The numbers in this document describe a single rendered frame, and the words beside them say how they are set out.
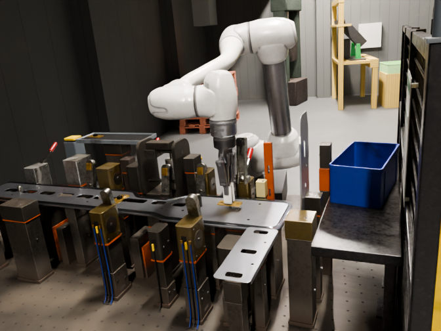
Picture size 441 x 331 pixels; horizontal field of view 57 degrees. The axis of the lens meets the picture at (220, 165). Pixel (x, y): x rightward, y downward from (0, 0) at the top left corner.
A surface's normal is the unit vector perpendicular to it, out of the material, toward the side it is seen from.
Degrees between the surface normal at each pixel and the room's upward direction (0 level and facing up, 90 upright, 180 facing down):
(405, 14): 90
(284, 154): 106
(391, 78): 90
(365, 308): 0
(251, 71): 90
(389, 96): 90
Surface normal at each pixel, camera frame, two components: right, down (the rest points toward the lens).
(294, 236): -0.37, 0.31
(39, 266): 0.92, 0.04
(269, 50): -0.07, 0.68
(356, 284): -0.08, -0.95
